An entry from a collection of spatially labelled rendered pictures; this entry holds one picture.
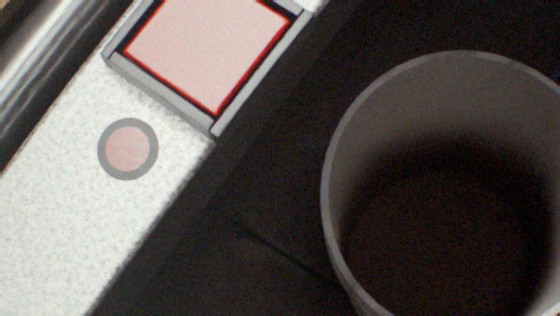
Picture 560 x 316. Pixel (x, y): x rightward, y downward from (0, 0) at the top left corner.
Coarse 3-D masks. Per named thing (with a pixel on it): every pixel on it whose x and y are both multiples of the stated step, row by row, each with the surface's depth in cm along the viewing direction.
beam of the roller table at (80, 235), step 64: (320, 0) 57; (64, 128) 55; (192, 128) 55; (256, 128) 59; (0, 192) 55; (64, 192) 55; (128, 192) 54; (192, 192) 56; (0, 256) 54; (64, 256) 54; (128, 256) 54
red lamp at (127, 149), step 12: (120, 132) 55; (132, 132) 55; (108, 144) 55; (120, 144) 55; (132, 144) 55; (144, 144) 55; (108, 156) 55; (120, 156) 55; (132, 156) 55; (144, 156) 55; (120, 168) 55; (132, 168) 55
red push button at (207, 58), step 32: (192, 0) 55; (224, 0) 55; (256, 0) 55; (160, 32) 55; (192, 32) 55; (224, 32) 55; (256, 32) 55; (160, 64) 55; (192, 64) 54; (224, 64) 54; (256, 64) 54; (192, 96) 54; (224, 96) 54
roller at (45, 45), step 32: (64, 0) 57; (96, 0) 57; (128, 0) 59; (32, 32) 56; (64, 32) 57; (96, 32) 58; (0, 64) 56; (32, 64) 56; (64, 64) 57; (0, 96) 56; (32, 96) 56; (0, 128) 56; (0, 160) 56
